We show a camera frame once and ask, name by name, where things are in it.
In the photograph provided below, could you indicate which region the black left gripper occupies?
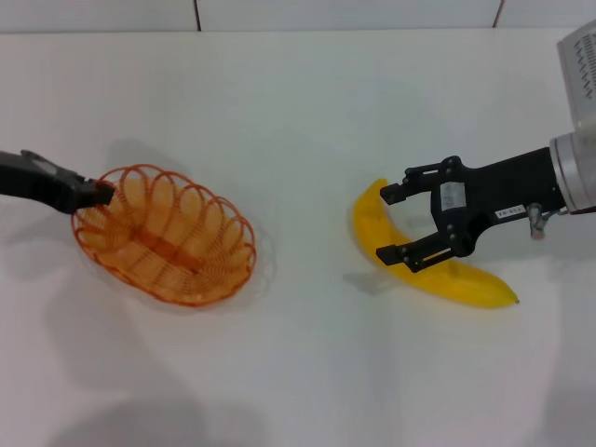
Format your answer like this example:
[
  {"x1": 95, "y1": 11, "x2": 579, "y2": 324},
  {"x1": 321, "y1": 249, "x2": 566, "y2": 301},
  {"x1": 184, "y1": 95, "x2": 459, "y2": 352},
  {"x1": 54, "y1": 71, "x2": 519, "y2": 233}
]
[{"x1": 0, "y1": 149, "x2": 115, "y2": 215}]

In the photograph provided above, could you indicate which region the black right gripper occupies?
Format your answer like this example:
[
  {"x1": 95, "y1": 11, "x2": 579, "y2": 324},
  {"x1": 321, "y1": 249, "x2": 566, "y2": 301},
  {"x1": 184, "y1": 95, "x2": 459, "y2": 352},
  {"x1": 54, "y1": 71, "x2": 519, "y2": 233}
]
[{"x1": 374, "y1": 146, "x2": 567, "y2": 274}]

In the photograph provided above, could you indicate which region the yellow banana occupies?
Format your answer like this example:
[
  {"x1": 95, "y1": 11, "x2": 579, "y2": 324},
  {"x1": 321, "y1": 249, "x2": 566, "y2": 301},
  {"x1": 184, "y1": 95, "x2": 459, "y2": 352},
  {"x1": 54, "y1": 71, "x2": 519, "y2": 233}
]
[{"x1": 351, "y1": 178, "x2": 522, "y2": 311}]

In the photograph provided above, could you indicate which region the orange wire basket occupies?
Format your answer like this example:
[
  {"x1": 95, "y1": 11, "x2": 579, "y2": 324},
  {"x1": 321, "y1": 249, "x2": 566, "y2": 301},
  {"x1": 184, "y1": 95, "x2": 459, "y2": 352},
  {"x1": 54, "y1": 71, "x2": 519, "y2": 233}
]
[{"x1": 70, "y1": 163, "x2": 258, "y2": 306}]

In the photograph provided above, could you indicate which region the silver cable connector plug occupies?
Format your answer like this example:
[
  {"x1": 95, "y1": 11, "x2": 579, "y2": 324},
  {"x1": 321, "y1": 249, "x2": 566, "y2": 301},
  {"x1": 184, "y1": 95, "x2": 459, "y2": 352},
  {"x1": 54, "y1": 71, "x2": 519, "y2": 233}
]
[{"x1": 527, "y1": 203, "x2": 548, "y2": 241}]

